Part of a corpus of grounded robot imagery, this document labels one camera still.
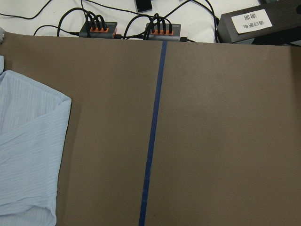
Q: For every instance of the black box with label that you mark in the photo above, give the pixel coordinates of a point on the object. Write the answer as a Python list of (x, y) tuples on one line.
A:
[(274, 23)]

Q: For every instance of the black phone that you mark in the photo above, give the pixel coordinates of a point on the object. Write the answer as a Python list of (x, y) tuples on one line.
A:
[(143, 5)]

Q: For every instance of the light blue button shirt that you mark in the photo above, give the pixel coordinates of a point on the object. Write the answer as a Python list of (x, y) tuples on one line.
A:
[(33, 123)]

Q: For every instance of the brown paper table cover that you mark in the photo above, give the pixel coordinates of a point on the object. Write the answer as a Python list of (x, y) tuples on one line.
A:
[(167, 133)]

